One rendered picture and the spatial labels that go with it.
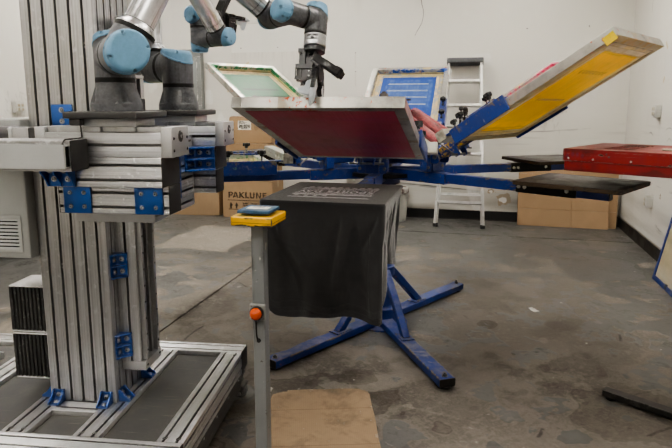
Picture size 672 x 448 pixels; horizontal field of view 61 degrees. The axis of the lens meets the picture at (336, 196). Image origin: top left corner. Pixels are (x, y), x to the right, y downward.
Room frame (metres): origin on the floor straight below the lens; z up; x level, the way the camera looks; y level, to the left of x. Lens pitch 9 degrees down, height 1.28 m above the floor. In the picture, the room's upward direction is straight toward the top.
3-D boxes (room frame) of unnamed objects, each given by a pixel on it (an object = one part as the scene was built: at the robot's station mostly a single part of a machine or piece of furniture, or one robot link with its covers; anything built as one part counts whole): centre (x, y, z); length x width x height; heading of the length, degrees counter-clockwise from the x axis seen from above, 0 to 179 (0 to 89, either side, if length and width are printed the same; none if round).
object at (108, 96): (1.77, 0.67, 1.31); 0.15 x 0.15 x 0.10
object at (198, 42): (2.55, 0.57, 1.56); 0.11 x 0.08 x 0.11; 59
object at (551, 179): (2.80, -0.75, 0.91); 1.34 x 0.40 x 0.08; 46
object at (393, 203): (2.13, -0.21, 0.74); 0.46 x 0.04 x 0.42; 166
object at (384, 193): (2.18, 0.00, 0.95); 0.48 x 0.44 x 0.01; 166
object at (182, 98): (2.26, 0.61, 1.31); 0.15 x 0.15 x 0.10
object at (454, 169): (3.45, -0.91, 0.91); 1.34 x 0.40 x 0.08; 106
